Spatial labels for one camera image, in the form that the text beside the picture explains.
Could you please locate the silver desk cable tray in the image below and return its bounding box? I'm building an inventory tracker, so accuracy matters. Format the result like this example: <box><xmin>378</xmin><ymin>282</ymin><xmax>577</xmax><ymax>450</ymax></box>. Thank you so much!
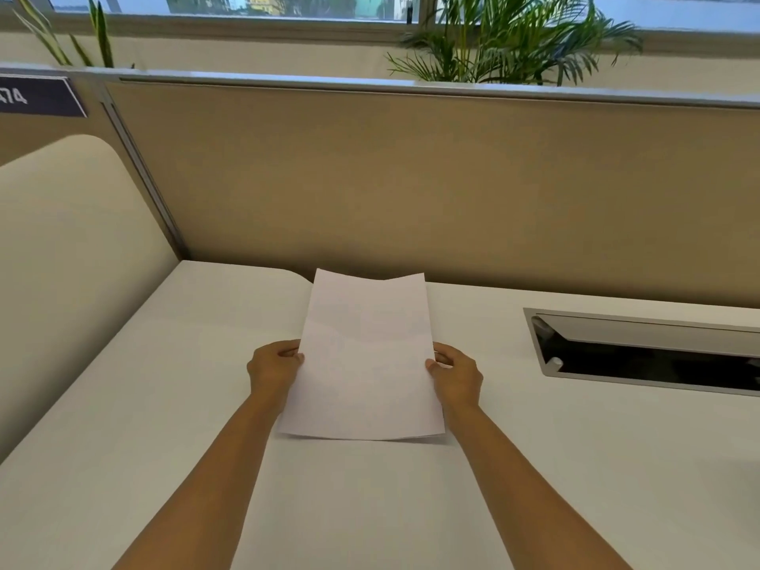
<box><xmin>523</xmin><ymin>308</ymin><xmax>760</xmax><ymax>398</ymax></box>

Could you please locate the white paper sheet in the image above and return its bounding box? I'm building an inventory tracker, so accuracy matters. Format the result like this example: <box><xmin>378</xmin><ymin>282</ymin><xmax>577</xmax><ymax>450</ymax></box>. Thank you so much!
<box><xmin>278</xmin><ymin>268</ymin><xmax>446</xmax><ymax>441</ymax></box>

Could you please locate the green spiky leaf plant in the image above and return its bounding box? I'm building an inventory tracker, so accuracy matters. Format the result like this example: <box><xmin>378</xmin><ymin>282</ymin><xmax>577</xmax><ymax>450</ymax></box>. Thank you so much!
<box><xmin>12</xmin><ymin>0</ymin><xmax>136</xmax><ymax>70</ymax></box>

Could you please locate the person's left forearm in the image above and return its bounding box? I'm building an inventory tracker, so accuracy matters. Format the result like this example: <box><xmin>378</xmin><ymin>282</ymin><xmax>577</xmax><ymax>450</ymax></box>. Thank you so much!
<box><xmin>110</xmin><ymin>390</ymin><xmax>285</xmax><ymax>570</ymax></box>

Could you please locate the beige fabric desk partition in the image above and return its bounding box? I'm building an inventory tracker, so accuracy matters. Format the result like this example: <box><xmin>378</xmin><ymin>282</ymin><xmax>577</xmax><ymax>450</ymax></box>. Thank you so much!
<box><xmin>0</xmin><ymin>66</ymin><xmax>760</xmax><ymax>312</ymax></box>

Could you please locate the cream curved side divider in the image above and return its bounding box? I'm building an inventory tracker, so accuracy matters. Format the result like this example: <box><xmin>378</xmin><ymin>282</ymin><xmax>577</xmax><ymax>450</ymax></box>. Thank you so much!
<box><xmin>0</xmin><ymin>134</ymin><xmax>181</xmax><ymax>464</ymax></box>

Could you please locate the green palm plant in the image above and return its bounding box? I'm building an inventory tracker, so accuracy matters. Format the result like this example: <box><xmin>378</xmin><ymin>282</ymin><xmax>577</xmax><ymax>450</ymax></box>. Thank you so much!
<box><xmin>385</xmin><ymin>0</ymin><xmax>645</xmax><ymax>87</ymax></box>

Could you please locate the dark blue label sign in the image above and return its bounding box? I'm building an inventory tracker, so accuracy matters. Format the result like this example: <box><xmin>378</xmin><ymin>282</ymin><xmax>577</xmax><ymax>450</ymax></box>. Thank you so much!
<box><xmin>0</xmin><ymin>76</ymin><xmax>89</xmax><ymax>118</ymax></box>

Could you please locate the person's right hand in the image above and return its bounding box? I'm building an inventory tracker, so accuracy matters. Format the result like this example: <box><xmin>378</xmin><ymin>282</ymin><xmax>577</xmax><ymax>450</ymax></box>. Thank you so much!
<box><xmin>426</xmin><ymin>342</ymin><xmax>485</xmax><ymax>414</ymax></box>

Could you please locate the person's left hand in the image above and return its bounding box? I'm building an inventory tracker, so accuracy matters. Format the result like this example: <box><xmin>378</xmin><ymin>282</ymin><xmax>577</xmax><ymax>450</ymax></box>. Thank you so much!
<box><xmin>246</xmin><ymin>340</ymin><xmax>306</xmax><ymax>415</ymax></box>

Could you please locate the person's right forearm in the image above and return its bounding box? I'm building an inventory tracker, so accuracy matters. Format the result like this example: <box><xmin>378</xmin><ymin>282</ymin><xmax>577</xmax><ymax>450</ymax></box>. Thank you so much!
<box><xmin>448</xmin><ymin>401</ymin><xmax>634</xmax><ymax>570</ymax></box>

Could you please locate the window with silver frame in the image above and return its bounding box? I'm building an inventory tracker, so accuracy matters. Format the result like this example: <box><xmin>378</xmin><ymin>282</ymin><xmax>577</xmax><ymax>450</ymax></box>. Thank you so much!
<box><xmin>0</xmin><ymin>0</ymin><xmax>760</xmax><ymax>39</ymax></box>

